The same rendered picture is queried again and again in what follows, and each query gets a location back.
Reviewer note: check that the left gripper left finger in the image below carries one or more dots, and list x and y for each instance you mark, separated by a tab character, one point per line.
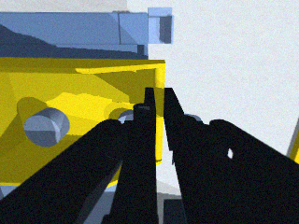
67	188

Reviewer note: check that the yellow bar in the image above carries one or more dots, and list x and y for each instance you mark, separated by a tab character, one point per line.
295	150

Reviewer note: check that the grey metal shelf rack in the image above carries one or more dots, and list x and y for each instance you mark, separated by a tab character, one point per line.
85	35

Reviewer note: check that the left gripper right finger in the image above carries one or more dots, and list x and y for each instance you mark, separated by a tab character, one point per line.
268	181

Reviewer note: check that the grey steel disc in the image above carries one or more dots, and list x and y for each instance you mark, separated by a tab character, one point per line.
123	115

